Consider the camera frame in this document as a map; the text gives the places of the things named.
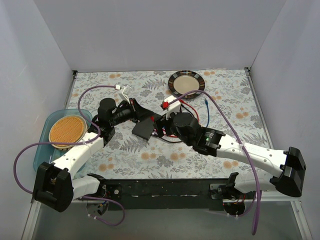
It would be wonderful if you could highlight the black ethernet cable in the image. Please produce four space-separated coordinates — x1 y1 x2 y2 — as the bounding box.
151 104 200 144

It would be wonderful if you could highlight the red ethernet cable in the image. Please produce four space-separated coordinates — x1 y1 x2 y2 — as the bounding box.
159 127 178 139
179 99 200 123

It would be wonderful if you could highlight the black network switch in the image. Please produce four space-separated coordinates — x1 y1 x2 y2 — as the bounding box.
131 118 155 141

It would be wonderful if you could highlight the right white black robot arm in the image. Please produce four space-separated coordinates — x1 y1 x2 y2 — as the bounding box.
154 112 307 199

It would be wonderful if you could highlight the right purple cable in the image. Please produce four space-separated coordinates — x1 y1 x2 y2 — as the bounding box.
169 89 263 236

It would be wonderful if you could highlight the orange woven round plate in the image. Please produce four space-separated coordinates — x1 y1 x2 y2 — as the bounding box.
48 115 88 151

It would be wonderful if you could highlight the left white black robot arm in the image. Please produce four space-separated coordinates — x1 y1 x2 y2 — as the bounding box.
32 98 160 212

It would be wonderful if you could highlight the teal plastic tray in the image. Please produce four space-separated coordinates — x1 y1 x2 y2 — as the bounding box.
33 108 92 170

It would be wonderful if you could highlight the floral tablecloth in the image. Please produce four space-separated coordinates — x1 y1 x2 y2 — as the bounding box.
68 69 270 179

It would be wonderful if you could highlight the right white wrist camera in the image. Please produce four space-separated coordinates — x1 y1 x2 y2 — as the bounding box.
160 95 181 120

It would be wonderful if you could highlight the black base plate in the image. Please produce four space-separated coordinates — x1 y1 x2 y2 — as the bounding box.
77 177 260 210

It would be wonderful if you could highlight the dark rimmed beige plate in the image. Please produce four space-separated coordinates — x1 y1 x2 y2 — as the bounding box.
168 70 206 97

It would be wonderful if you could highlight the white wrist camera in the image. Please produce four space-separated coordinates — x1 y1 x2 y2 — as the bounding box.
160 95 181 120
119 85 132 103

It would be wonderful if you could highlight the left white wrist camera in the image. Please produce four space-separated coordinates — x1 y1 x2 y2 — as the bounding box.
119 85 132 103

